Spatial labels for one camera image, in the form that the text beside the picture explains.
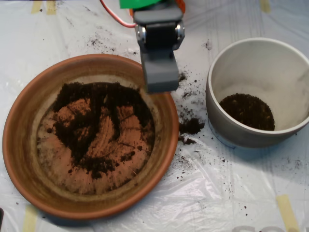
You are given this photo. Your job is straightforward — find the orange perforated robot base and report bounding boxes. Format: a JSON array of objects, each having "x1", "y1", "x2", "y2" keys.
[{"x1": 129, "y1": 0, "x2": 187, "y2": 17}]

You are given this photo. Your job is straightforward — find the large spilled soil clump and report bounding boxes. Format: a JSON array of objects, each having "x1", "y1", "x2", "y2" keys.
[{"x1": 179, "y1": 117, "x2": 205, "y2": 134}]

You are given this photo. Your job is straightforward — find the small spilled soil clump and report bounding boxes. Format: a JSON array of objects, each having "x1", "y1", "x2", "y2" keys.
[{"x1": 178, "y1": 136, "x2": 197, "y2": 146}]

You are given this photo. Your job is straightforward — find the white ceramic pot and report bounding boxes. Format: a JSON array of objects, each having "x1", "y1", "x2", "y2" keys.
[{"x1": 205, "y1": 37, "x2": 309, "y2": 148}]

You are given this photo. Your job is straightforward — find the terracotta clay bowl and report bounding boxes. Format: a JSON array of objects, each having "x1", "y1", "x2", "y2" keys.
[{"x1": 2, "y1": 53, "x2": 180, "y2": 220}]

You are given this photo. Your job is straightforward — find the clear plastic sheet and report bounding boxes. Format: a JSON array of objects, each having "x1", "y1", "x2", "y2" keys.
[{"x1": 0, "y1": 0, "x2": 309, "y2": 232}]

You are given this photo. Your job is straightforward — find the red white servo cable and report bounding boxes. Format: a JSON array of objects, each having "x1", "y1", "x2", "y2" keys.
[{"x1": 99, "y1": 0, "x2": 136, "y2": 29}]

